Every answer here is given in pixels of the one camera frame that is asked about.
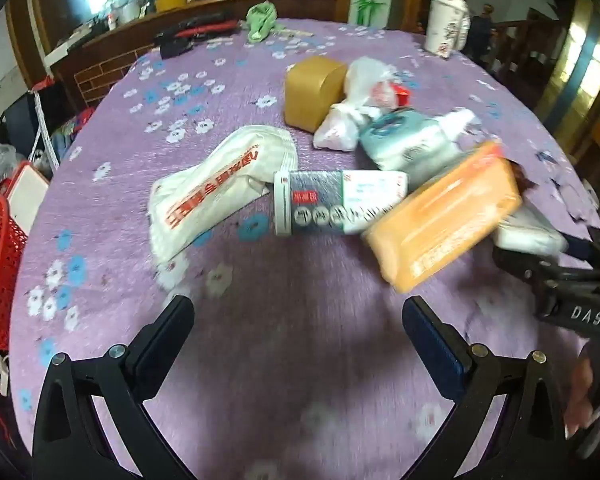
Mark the right hand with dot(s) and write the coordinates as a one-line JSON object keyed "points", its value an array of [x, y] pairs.
{"points": [[579, 412]]}

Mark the white spray bottle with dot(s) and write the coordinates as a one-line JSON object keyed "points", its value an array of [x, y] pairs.
{"points": [[457, 121]]}

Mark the purple floral tablecloth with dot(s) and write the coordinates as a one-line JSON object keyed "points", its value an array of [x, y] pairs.
{"points": [[298, 366]]}

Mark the grey white medicine box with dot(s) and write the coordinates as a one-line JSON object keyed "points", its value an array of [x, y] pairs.
{"points": [[343, 202]]}

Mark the white tissue wad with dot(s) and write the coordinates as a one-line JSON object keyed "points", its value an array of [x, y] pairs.
{"points": [[528, 231]]}

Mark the green cloth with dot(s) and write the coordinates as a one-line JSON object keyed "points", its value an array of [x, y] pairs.
{"points": [[260, 21]]}

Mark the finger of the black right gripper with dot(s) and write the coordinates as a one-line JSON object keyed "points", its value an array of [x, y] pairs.
{"points": [[582, 249], [525, 272]]}

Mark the orange box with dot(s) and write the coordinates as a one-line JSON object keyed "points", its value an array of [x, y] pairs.
{"points": [[444, 218]]}

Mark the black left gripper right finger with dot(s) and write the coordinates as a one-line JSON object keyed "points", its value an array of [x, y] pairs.
{"points": [[528, 440]]}

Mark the white cartoon tumbler cup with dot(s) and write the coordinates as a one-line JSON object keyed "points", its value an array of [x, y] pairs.
{"points": [[447, 27]]}

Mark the clear plastic bag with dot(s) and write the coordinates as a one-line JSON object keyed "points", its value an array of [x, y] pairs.
{"points": [[9, 161]]}

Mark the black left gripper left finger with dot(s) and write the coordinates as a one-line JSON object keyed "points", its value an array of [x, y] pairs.
{"points": [[69, 442]]}

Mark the black red tool case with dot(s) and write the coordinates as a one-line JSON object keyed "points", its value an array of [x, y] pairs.
{"points": [[182, 37]]}

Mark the white red-lettered plastic bag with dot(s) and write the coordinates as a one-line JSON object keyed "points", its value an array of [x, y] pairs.
{"points": [[238, 171]]}

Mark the white red-rimmed box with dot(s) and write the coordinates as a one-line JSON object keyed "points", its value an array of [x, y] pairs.
{"points": [[25, 195]]}

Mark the teal tissue pack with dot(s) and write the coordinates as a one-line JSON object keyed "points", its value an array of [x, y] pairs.
{"points": [[410, 142]]}

